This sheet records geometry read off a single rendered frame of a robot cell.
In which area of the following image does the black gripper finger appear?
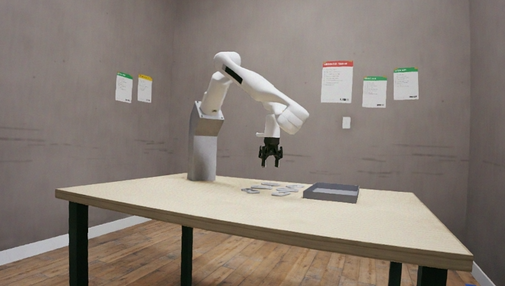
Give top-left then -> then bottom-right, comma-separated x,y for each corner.
258,145 -> 273,168
274,146 -> 283,167

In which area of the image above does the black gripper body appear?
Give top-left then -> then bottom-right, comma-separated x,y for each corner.
264,137 -> 280,156

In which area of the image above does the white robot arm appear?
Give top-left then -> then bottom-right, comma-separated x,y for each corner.
200,52 -> 309,138

